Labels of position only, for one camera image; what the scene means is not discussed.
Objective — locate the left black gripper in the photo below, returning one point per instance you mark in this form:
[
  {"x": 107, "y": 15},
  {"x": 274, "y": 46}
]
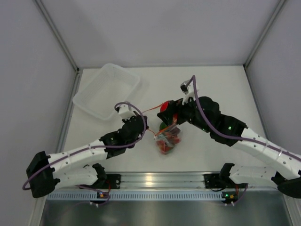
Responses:
[{"x": 139, "y": 117}]

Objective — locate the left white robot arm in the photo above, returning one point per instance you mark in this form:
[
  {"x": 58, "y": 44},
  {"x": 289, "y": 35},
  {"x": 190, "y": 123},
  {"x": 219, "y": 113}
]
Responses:
[{"x": 82, "y": 166}]

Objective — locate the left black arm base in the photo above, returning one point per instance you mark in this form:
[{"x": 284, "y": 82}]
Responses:
[{"x": 112, "y": 181}]

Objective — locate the red fake tomato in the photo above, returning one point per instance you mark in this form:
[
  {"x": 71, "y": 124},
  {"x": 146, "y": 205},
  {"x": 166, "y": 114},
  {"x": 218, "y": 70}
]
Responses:
[{"x": 164, "y": 106}]

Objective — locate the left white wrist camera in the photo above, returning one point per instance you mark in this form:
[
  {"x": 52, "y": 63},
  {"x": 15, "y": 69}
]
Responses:
[{"x": 125, "y": 112}]

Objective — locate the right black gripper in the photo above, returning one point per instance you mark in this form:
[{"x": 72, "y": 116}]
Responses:
[{"x": 174, "y": 107}]

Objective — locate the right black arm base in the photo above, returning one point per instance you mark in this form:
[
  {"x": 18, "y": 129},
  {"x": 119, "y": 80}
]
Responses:
[{"x": 215, "y": 181}]

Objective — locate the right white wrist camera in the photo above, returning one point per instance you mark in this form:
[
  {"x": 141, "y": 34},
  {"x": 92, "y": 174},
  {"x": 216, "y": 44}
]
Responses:
[{"x": 187, "y": 87}]

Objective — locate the aluminium mounting rail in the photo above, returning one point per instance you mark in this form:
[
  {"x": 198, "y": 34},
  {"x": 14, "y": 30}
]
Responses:
[{"x": 161, "y": 180}]

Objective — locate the clear zip top bag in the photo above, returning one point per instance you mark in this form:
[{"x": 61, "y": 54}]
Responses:
[{"x": 167, "y": 139}]

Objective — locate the white perforated plastic basket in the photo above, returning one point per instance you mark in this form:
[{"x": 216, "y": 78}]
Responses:
[{"x": 110, "y": 85}]

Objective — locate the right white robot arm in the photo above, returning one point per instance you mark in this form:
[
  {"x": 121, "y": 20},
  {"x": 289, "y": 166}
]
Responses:
[{"x": 283, "y": 168}]

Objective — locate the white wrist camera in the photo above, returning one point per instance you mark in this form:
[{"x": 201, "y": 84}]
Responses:
[
  {"x": 187, "y": 87},
  {"x": 125, "y": 112}
]

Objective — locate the green fake vegetable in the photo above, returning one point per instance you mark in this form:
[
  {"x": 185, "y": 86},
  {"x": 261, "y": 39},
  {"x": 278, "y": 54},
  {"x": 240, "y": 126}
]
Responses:
[{"x": 162, "y": 126}]

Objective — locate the white slotted cable duct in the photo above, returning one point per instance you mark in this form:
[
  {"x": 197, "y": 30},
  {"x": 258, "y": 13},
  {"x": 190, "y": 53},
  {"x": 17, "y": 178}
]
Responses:
[{"x": 137, "y": 196}]

